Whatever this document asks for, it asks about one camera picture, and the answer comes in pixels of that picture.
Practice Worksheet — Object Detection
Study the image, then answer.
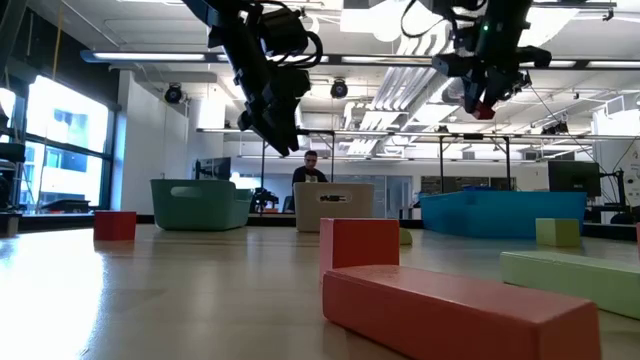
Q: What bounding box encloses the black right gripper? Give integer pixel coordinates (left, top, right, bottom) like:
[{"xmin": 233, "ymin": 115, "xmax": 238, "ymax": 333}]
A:
[{"xmin": 432, "ymin": 47, "xmax": 531, "ymax": 114}]

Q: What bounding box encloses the white plastic bin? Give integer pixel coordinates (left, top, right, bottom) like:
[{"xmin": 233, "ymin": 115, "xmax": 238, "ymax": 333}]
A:
[{"xmin": 293, "ymin": 181, "xmax": 376, "ymax": 234}]

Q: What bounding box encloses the long ceiling light rail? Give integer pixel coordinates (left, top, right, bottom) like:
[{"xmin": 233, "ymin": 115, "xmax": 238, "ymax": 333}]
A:
[{"xmin": 79, "ymin": 48, "xmax": 640, "ymax": 70}]

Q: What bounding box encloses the black computer monitor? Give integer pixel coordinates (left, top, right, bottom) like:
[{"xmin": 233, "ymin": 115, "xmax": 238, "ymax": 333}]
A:
[
  {"xmin": 547, "ymin": 159, "xmax": 602, "ymax": 199},
  {"xmin": 193, "ymin": 156, "xmax": 233, "ymax": 182}
]

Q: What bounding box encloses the black metal frame stand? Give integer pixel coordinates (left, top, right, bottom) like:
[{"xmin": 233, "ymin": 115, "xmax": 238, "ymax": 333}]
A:
[
  {"xmin": 438, "ymin": 131, "xmax": 512, "ymax": 193},
  {"xmin": 259, "ymin": 128, "xmax": 336, "ymax": 217}
]

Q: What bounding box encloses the black ceiling camera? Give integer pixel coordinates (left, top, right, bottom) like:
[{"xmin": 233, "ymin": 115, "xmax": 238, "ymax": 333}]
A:
[{"xmin": 541, "ymin": 119, "xmax": 570, "ymax": 137}]

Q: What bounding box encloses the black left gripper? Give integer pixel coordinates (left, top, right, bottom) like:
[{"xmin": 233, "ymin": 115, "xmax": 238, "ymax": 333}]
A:
[{"xmin": 207, "ymin": 9, "xmax": 311, "ymax": 157}]

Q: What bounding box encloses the blue plastic bin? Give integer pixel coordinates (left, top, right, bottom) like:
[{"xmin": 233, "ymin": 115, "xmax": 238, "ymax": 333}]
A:
[{"xmin": 418, "ymin": 185, "xmax": 588, "ymax": 240}]

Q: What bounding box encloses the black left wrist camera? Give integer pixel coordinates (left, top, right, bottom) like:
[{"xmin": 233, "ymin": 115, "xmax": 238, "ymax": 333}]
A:
[{"xmin": 259, "ymin": 7, "xmax": 309, "ymax": 56}]

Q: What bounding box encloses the orange cube block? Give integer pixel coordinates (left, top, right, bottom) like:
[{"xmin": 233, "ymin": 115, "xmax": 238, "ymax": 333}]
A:
[{"xmin": 319, "ymin": 217, "xmax": 401, "ymax": 284}]

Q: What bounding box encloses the person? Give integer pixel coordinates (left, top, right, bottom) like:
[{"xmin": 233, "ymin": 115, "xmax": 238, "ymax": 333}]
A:
[{"xmin": 292, "ymin": 149, "xmax": 330, "ymax": 184}]

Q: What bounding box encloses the green long block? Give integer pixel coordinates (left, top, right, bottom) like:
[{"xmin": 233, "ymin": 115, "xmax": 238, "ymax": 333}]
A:
[{"xmin": 499, "ymin": 250, "xmax": 640, "ymax": 321}]

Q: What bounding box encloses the large glass window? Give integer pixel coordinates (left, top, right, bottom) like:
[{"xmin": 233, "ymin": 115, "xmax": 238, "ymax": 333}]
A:
[{"xmin": 0, "ymin": 74, "xmax": 117, "ymax": 212}]

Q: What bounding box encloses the red cube block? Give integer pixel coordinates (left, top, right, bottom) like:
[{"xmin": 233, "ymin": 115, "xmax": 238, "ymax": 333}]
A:
[{"xmin": 93, "ymin": 210, "xmax": 138, "ymax": 242}]

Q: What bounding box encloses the green plastic bin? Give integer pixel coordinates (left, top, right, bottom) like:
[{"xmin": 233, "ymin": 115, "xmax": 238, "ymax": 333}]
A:
[{"xmin": 150, "ymin": 178, "xmax": 255, "ymax": 232}]

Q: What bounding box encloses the orange long block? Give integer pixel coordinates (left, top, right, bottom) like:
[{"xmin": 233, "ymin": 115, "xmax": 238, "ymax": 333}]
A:
[{"xmin": 321, "ymin": 264, "xmax": 604, "ymax": 360}]

